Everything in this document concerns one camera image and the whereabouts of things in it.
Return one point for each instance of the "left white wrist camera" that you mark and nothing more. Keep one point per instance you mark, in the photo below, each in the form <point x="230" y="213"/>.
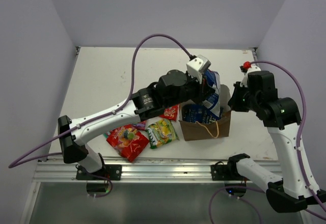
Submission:
<point x="197" y="66"/>

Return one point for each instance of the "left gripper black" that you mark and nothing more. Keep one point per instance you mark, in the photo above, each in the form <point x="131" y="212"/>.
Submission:
<point x="203" y="90"/>

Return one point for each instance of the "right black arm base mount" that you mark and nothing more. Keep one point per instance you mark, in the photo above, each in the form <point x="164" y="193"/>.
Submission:
<point x="221" y="172"/>

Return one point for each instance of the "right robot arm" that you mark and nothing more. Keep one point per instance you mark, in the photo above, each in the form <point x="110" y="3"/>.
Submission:
<point x="289" y="192"/>

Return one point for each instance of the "blue Kettle chips bag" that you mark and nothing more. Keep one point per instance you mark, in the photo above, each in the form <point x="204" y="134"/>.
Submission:
<point x="197" y="113"/>

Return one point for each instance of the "teal red candy bag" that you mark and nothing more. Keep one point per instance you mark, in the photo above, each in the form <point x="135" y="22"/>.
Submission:
<point x="107" y="134"/>

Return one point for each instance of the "red fruit candy bag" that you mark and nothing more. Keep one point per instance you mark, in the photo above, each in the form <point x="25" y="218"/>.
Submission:
<point x="128" y="141"/>

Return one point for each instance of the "purple Fox's berries candy bag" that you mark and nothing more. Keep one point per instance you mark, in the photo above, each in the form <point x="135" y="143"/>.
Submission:
<point x="140" y="125"/>

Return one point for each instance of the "brown paper bag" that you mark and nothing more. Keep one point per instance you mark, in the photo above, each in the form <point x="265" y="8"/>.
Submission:
<point x="200" y="131"/>

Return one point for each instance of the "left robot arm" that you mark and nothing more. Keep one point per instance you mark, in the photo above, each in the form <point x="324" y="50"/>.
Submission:
<point x="171" y="89"/>

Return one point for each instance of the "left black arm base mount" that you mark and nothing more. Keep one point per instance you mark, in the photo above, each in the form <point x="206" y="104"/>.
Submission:
<point x="109" y="171"/>

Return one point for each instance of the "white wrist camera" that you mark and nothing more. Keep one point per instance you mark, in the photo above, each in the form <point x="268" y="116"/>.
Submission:
<point x="197" y="66"/>
<point x="247" y="68"/>

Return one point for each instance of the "yellow green Fox's candy bag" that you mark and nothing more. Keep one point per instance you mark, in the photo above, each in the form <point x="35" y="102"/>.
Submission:
<point x="161" y="133"/>

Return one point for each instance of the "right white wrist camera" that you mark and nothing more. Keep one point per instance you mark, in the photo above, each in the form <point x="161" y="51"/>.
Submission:
<point x="247" y="68"/>

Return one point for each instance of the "red snack sticks bag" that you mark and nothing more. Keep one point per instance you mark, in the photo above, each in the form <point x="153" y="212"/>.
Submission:
<point x="170" y="113"/>

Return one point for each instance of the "blue spicy chilli chips bag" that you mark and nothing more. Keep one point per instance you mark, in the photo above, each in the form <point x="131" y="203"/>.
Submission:
<point x="213" y="102"/>

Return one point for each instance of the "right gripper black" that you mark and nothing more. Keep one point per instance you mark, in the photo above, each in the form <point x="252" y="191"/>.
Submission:
<point x="234" y="102"/>

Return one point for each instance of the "aluminium rail frame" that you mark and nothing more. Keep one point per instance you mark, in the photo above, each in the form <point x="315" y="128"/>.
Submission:
<point x="101" y="79"/>

